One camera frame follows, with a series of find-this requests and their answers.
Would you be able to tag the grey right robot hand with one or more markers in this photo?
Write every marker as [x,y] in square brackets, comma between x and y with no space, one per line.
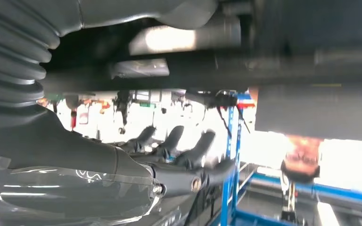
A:
[59,174]

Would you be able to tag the blue rack frame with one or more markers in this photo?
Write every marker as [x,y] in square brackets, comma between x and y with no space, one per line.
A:
[226,193]

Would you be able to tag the person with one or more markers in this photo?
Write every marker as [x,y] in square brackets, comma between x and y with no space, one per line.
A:
[302,153]

